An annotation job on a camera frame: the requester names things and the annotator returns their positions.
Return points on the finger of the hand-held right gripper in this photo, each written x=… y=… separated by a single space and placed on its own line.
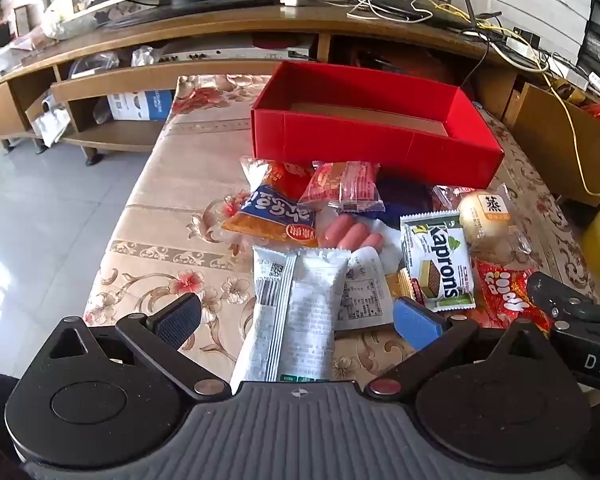
x=550 y=292

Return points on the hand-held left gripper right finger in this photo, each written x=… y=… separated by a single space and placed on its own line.
x=417 y=322

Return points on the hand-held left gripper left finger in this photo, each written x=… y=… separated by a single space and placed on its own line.
x=180 y=317

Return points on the red yellow candy packet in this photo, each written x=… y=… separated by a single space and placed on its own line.
x=505 y=295

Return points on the white printed snack packet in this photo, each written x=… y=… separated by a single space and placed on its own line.
x=365 y=295

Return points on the white green wafer packet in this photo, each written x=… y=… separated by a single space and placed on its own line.
x=440 y=260

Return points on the round steamed cake packet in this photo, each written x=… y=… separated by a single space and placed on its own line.
x=485 y=220

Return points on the pink sausage packet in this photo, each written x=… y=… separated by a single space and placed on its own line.
x=352 y=235

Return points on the long white snack packet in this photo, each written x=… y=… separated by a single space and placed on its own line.
x=300 y=320

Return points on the dark blue snack packet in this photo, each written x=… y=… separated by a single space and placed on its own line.
x=405 y=195

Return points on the blue orange snack packet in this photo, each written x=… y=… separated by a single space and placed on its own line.
x=275 y=212

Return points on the red clear snack packet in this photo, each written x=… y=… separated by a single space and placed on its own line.
x=340 y=185

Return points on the red cardboard box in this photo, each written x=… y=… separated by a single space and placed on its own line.
x=370 y=145

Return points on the small gold snack packet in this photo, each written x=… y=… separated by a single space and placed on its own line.
x=400 y=285

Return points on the floral tablecloth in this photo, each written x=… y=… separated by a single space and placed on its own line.
x=180 y=210

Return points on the white power strip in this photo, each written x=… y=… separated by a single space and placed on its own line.
x=597 y=82

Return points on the blue white box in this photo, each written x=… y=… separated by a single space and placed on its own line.
x=140 y=105

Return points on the white paper bag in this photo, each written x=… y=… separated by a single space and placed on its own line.
x=50 y=120

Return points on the silver av receiver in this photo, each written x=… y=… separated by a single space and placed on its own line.
x=220 y=52

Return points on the clear plastic bag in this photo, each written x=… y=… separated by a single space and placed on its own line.
x=92 y=62

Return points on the wooden tv stand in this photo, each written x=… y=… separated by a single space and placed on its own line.
x=280 y=20

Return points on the white power adapter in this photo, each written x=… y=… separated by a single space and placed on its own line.
x=294 y=1

